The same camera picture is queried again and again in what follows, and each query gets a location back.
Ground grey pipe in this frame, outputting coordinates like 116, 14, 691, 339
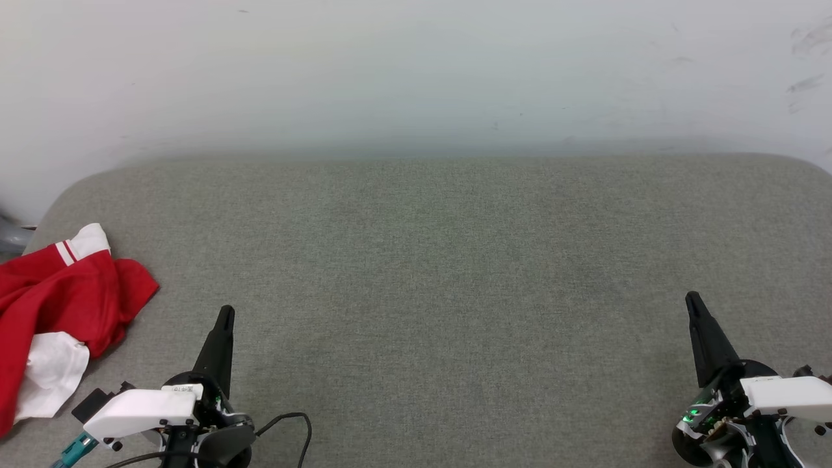
0, 207, 37, 258

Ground teal left camera connector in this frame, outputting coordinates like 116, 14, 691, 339
51, 433, 99, 468

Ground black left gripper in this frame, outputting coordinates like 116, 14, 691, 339
159, 305, 256, 468

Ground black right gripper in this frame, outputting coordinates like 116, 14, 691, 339
672, 291, 792, 468

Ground red white basketball jersey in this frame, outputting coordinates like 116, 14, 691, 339
0, 223, 160, 439

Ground grey fabric sofa seat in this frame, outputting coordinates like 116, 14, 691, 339
0, 153, 832, 468

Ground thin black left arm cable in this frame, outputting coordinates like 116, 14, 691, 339
253, 411, 313, 468

